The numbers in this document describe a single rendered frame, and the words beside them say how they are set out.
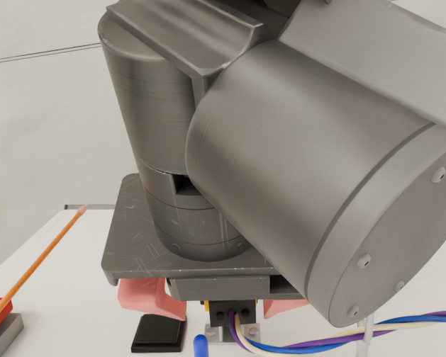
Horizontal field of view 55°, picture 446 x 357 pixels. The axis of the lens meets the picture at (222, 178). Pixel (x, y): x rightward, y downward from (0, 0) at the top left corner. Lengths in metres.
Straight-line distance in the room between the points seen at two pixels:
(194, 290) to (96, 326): 0.21
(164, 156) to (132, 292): 0.10
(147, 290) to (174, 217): 0.06
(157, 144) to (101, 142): 1.57
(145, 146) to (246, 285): 0.09
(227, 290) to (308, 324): 0.19
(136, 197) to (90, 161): 1.47
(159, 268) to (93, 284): 0.27
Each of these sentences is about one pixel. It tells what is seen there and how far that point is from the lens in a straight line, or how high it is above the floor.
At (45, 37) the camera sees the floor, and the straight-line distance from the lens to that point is 2.10.
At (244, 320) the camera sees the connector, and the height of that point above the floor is 1.14.
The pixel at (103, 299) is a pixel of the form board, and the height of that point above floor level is 1.03.
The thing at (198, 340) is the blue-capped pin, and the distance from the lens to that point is 0.24.
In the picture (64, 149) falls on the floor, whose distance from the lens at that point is 1.77.
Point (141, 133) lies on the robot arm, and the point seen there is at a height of 1.31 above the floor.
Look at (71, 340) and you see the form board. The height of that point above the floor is 1.07.
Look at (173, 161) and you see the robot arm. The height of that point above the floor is 1.30.
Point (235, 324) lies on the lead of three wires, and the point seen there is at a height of 1.16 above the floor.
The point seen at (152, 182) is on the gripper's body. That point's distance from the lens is 0.17.
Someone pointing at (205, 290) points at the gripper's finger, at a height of 1.23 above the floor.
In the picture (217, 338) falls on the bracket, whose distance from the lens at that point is 0.37.
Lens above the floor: 1.44
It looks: 69 degrees down
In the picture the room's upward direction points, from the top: 19 degrees counter-clockwise
